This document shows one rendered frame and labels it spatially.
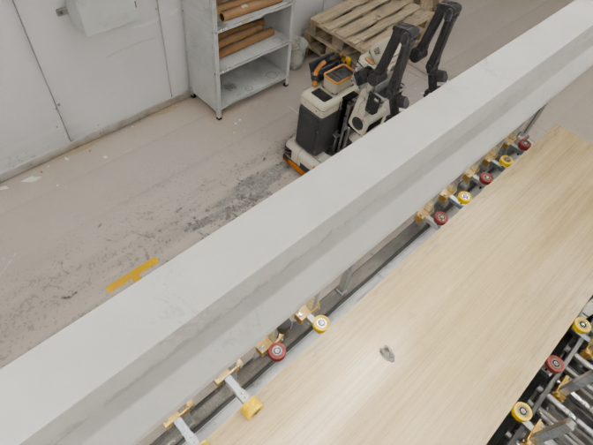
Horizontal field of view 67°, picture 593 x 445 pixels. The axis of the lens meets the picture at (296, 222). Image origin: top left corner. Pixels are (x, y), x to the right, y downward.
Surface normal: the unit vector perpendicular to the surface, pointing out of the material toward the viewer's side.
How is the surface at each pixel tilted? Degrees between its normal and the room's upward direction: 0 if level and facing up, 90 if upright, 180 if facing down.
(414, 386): 0
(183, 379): 61
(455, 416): 0
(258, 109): 0
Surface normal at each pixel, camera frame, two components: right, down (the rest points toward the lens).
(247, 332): 0.65, 0.25
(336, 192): 0.10, -0.60
